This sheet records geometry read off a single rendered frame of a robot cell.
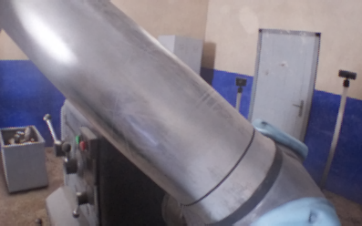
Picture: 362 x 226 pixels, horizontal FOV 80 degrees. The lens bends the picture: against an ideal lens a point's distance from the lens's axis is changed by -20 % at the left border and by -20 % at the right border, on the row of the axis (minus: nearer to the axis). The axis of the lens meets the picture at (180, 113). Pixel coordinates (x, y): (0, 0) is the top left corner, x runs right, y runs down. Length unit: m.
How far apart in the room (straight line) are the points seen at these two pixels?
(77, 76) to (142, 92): 0.05
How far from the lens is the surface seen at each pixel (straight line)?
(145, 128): 0.17
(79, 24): 0.19
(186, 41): 4.34
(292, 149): 0.32
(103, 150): 0.76
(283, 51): 4.06
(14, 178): 2.89
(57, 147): 1.10
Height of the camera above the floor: 1.52
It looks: 12 degrees down
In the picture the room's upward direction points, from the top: 6 degrees clockwise
